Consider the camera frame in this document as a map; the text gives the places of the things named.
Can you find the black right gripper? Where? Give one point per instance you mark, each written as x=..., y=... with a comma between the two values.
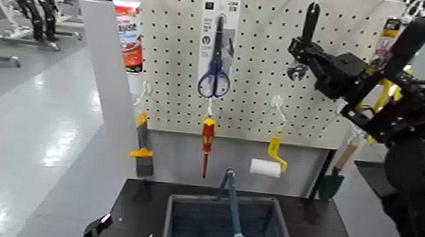
x=343, y=74

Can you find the black adjustable wrench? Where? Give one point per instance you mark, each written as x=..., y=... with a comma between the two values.
x=310, y=24

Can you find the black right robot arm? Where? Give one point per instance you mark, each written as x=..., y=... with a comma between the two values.
x=418, y=166

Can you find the blue grey plastic crate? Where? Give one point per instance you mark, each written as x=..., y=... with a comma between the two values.
x=207, y=229

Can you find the white perforated pegboard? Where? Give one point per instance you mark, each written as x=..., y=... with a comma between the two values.
x=258, y=111

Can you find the yellow grey scraper brush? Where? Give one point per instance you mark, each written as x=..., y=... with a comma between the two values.
x=143, y=163

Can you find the grey panel below pegboard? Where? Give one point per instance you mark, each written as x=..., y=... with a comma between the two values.
x=179, y=158

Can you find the yellow pliers in package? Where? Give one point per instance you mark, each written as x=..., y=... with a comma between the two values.
x=391, y=27

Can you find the blue scissors on white card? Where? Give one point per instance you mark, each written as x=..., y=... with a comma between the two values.
x=218, y=40

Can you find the red yellow screwdriver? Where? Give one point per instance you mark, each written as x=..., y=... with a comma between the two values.
x=207, y=134

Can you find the grey partition panel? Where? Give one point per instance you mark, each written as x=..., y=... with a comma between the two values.
x=104, y=88

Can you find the red white sealant tube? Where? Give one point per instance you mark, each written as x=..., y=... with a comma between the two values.
x=129, y=33

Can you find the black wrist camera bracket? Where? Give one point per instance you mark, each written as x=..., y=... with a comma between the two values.
x=408, y=43

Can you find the black frame post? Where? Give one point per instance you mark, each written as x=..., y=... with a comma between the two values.
x=324, y=170

